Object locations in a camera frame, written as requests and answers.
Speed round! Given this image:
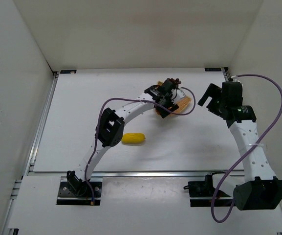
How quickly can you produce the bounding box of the purple fake grape bunch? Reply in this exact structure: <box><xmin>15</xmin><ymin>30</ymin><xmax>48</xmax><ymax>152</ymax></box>
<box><xmin>168</xmin><ymin>78</ymin><xmax>182</xmax><ymax>89</ymax></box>

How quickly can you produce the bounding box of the yellow fake lemon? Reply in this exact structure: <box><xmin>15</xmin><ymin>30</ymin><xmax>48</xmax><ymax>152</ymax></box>
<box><xmin>121</xmin><ymin>133</ymin><xmax>146</xmax><ymax>145</ymax></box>

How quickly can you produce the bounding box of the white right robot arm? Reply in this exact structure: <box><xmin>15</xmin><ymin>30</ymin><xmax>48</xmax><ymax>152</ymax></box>
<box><xmin>198</xmin><ymin>82</ymin><xmax>282</xmax><ymax>211</ymax></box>

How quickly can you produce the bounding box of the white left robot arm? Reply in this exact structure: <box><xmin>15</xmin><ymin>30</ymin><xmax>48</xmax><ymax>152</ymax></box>
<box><xmin>66</xmin><ymin>83</ymin><xmax>186</xmax><ymax>198</ymax></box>

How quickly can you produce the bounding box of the woven wicker fruit bowl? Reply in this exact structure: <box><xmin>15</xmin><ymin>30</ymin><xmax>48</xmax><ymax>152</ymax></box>
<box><xmin>154</xmin><ymin>80</ymin><xmax>192</xmax><ymax>118</ymax></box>

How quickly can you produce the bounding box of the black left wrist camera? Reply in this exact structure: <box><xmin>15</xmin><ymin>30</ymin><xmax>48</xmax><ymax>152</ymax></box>
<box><xmin>160</xmin><ymin>79</ymin><xmax>175</xmax><ymax>94</ymax></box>

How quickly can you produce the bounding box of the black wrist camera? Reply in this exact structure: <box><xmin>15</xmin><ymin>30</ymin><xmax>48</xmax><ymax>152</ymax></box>
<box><xmin>221</xmin><ymin>81</ymin><xmax>243</xmax><ymax>107</ymax></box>
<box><xmin>160</xmin><ymin>79</ymin><xmax>175</xmax><ymax>94</ymax></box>

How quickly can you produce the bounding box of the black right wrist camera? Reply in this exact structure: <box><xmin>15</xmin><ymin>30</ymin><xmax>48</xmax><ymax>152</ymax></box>
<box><xmin>221</xmin><ymin>81</ymin><xmax>243</xmax><ymax>107</ymax></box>

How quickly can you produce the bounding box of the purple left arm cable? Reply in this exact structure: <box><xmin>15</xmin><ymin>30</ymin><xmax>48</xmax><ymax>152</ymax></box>
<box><xmin>84</xmin><ymin>87</ymin><xmax>196</xmax><ymax>205</ymax></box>

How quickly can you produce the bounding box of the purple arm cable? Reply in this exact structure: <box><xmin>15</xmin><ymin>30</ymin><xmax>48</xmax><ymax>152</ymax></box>
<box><xmin>84</xmin><ymin>87</ymin><xmax>196</xmax><ymax>205</ymax></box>
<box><xmin>210</xmin><ymin>74</ymin><xmax>282</xmax><ymax>223</ymax></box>

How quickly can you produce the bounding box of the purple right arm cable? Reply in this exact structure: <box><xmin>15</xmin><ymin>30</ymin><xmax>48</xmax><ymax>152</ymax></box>
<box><xmin>210</xmin><ymin>74</ymin><xmax>282</xmax><ymax>223</ymax></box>

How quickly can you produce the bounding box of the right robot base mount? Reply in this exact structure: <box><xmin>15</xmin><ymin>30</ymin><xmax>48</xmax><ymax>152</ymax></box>
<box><xmin>183</xmin><ymin>174</ymin><xmax>232</xmax><ymax>208</ymax></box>

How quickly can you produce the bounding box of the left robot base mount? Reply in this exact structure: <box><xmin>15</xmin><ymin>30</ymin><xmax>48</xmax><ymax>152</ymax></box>
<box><xmin>56</xmin><ymin>171</ymin><xmax>102</xmax><ymax>206</ymax></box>

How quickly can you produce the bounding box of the aluminium table frame rail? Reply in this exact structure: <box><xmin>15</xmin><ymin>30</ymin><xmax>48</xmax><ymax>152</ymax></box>
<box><xmin>2</xmin><ymin>67</ymin><xmax>282</xmax><ymax>235</ymax></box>

